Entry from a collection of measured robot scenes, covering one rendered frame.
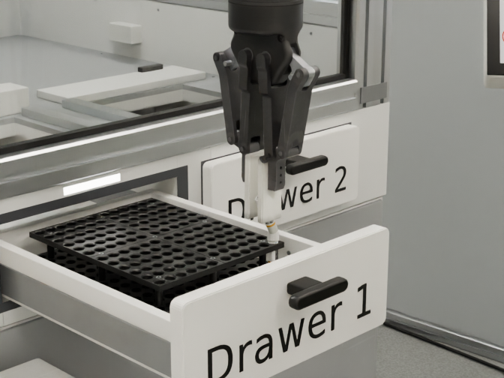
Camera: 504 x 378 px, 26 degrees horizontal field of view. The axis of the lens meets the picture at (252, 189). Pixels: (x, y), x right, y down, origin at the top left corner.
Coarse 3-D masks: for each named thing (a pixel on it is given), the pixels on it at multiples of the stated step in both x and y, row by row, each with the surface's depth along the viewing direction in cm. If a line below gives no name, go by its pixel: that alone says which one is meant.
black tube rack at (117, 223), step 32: (64, 224) 123; (96, 224) 123; (128, 224) 123; (160, 224) 123; (192, 224) 123; (224, 224) 123; (64, 256) 122; (96, 256) 113; (128, 256) 113; (160, 256) 114; (192, 256) 113; (128, 288) 113; (192, 288) 113
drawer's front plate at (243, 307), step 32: (288, 256) 106; (320, 256) 107; (352, 256) 111; (384, 256) 115; (224, 288) 98; (256, 288) 101; (352, 288) 112; (384, 288) 116; (192, 320) 96; (224, 320) 99; (256, 320) 102; (288, 320) 105; (320, 320) 109; (352, 320) 113; (384, 320) 117; (192, 352) 97; (224, 352) 100; (288, 352) 106; (320, 352) 110
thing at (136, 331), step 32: (160, 192) 137; (32, 224) 125; (256, 224) 125; (0, 256) 119; (32, 256) 115; (32, 288) 115; (64, 288) 111; (96, 288) 107; (64, 320) 112; (96, 320) 108; (128, 320) 104; (160, 320) 100; (128, 352) 105; (160, 352) 101
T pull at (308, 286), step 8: (296, 280) 104; (304, 280) 104; (312, 280) 104; (328, 280) 104; (336, 280) 104; (344, 280) 104; (288, 288) 104; (296, 288) 103; (304, 288) 103; (312, 288) 102; (320, 288) 102; (328, 288) 103; (336, 288) 104; (344, 288) 105; (296, 296) 100; (304, 296) 101; (312, 296) 101; (320, 296) 102; (328, 296) 103; (296, 304) 100; (304, 304) 101
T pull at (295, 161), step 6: (294, 156) 146; (300, 156) 146; (318, 156) 146; (324, 156) 146; (288, 162) 145; (294, 162) 144; (300, 162) 143; (306, 162) 144; (312, 162) 144; (318, 162) 145; (324, 162) 146; (288, 168) 142; (294, 168) 142; (300, 168) 143; (306, 168) 144; (312, 168) 144; (294, 174) 142
